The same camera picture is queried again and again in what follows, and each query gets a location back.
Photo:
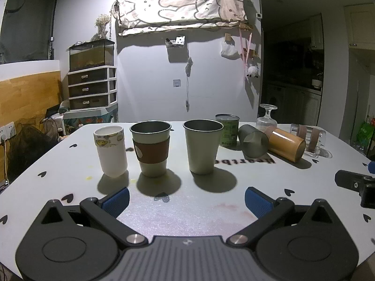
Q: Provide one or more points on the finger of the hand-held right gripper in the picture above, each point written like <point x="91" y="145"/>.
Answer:
<point x="351" y="180"/>
<point x="372" y="166"/>

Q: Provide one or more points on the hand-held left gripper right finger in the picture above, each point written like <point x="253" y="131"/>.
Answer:
<point x="258" y="202"/>

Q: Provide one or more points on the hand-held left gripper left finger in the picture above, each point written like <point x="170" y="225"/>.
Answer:
<point x="116" y="202"/>

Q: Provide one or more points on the white cup with printed band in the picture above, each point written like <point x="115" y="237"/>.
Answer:
<point x="112" y="158"/>

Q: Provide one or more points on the dark grey cup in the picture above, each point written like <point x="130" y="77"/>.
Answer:
<point x="253" y="143"/>

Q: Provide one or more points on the grey cup with brown sleeve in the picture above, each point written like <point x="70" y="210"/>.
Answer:
<point x="152" y="152"/>

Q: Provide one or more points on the orange wooden cup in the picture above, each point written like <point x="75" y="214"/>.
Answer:
<point x="285" y="145"/>

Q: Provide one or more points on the plain grey metal cup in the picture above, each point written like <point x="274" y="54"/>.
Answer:
<point x="202" y="152"/>

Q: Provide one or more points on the green plastic bag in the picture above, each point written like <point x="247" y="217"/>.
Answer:
<point x="365" y="133"/>

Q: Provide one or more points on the glass mug with brown bands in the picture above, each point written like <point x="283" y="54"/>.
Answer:
<point x="313" y="139"/>

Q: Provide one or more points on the green tin can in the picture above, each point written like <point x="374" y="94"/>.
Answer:
<point x="230" y="133"/>

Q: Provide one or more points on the clear glass goblet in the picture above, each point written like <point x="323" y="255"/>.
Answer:
<point x="266" y="118"/>

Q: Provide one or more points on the colourful printed cloth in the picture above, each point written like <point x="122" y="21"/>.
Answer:
<point x="88" y="121"/>

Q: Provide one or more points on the washing machine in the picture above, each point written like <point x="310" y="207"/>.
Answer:
<point x="275" y="101"/>

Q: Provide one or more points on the white drawer unit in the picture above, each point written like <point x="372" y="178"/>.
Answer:
<point x="90" y="89"/>

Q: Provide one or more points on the white power socket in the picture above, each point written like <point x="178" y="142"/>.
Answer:
<point x="7" y="131"/>

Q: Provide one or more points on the plush sheep toy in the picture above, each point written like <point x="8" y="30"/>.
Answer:
<point x="253" y="71"/>

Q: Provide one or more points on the wooden board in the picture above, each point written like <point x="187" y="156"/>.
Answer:
<point x="26" y="96"/>

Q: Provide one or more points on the glass fish tank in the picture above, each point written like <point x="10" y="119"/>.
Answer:
<point x="90" y="55"/>

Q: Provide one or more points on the grey hanging toy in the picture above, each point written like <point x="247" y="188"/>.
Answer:
<point x="189" y="67"/>

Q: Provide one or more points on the white hanging bag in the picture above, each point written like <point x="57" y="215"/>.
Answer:
<point x="230" y="51"/>

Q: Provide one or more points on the pink sticks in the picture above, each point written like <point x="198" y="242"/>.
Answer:
<point x="246" y="46"/>

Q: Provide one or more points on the dried flower bunch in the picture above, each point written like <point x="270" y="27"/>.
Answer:
<point x="103" y="23"/>

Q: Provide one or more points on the wall outlet plate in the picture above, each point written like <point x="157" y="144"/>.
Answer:
<point x="177" y="82"/>

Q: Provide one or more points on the white wall cabinet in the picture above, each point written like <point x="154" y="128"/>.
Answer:
<point x="361" y="25"/>

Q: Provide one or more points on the clear wall holder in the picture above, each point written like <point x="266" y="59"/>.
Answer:
<point x="175" y="42"/>

